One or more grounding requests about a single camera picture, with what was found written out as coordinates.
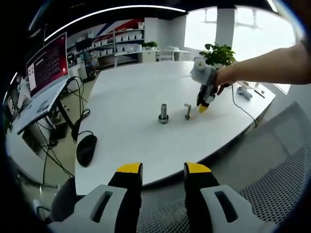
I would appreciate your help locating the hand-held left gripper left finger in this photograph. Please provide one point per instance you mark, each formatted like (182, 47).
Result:
(131, 206)

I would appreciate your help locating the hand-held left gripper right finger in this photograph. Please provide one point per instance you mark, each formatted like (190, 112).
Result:
(206, 213)

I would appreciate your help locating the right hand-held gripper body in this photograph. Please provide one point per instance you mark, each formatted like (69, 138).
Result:
(202, 74)

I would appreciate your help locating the small threaded metal stud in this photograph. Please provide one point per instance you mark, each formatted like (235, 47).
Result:
(187, 112)

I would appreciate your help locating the large threaded metal stud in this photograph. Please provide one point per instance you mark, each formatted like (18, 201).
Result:
(164, 110)

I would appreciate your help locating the person's right hand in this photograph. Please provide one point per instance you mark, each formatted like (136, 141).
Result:
(226, 77)

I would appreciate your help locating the large potted green plant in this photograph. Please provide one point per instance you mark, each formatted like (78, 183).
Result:
(219, 54)

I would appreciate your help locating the white handheld controller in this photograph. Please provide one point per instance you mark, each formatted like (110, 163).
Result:
(245, 94)

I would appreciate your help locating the white low cabinet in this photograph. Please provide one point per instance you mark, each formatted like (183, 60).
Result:
(149, 55)

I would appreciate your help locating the small potted green plant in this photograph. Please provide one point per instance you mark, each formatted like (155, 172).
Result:
(150, 45)

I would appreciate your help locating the person's leg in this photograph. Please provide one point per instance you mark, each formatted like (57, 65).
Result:
(64, 199)

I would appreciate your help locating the black computer mouse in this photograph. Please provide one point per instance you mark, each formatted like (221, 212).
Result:
(86, 151)

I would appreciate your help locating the ceiling light strip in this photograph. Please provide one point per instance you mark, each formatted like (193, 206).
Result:
(150, 7)

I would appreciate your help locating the white shelf with storage bins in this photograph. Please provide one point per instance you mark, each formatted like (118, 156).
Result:
(116, 43)

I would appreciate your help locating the black screen on stand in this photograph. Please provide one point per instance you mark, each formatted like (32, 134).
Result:
(82, 45)

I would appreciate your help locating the white standing desk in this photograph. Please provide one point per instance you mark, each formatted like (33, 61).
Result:
(41, 106)

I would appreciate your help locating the computer monitor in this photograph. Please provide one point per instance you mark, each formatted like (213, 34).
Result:
(47, 65)

